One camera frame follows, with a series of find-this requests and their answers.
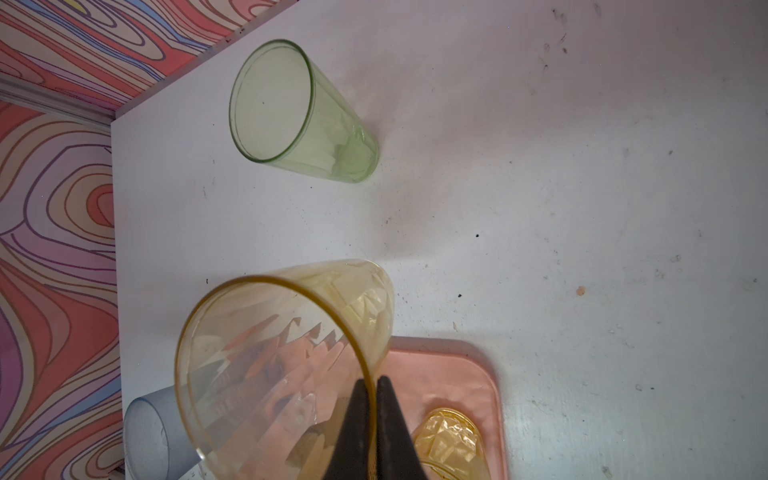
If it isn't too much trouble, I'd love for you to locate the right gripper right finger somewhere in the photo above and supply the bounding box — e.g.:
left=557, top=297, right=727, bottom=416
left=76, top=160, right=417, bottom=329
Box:
left=376, top=376, right=427, bottom=480

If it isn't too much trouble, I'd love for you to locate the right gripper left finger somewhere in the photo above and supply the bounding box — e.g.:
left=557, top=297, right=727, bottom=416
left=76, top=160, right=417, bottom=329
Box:
left=323, top=379, right=370, bottom=480

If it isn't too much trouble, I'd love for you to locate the short yellow cup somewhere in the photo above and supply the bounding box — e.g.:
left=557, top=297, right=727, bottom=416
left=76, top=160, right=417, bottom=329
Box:
left=412, top=408, right=491, bottom=480

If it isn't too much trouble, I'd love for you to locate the tall amber yellow cup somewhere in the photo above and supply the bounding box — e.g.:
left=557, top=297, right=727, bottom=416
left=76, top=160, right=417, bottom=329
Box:
left=174, top=259, right=395, bottom=479

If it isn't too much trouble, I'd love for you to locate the tall pale blue cup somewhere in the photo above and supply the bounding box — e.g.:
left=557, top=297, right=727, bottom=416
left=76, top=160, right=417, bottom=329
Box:
left=123, top=386, right=200, bottom=480

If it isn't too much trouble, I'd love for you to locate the tall light green cup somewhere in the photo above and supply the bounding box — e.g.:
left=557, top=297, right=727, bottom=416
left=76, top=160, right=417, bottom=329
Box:
left=228, top=39, right=379, bottom=183

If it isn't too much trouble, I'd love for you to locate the pink plastic tray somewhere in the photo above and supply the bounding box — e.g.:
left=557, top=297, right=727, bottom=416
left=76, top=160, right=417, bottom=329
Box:
left=239, top=335, right=510, bottom=480

